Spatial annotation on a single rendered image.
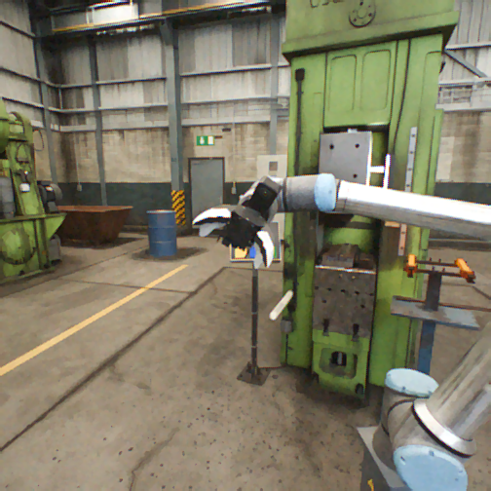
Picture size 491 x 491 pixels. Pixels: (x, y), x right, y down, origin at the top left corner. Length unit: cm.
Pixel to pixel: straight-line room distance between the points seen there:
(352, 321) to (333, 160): 105
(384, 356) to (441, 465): 159
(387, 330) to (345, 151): 126
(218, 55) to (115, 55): 306
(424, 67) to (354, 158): 63
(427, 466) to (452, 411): 14
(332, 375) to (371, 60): 208
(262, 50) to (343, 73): 663
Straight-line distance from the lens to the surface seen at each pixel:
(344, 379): 242
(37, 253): 599
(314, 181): 76
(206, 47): 940
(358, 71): 231
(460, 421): 96
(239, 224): 61
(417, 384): 114
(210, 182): 859
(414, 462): 98
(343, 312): 218
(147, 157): 946
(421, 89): 228
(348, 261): 213
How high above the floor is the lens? 147
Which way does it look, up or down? 11 degrees down
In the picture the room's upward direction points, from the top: straight up
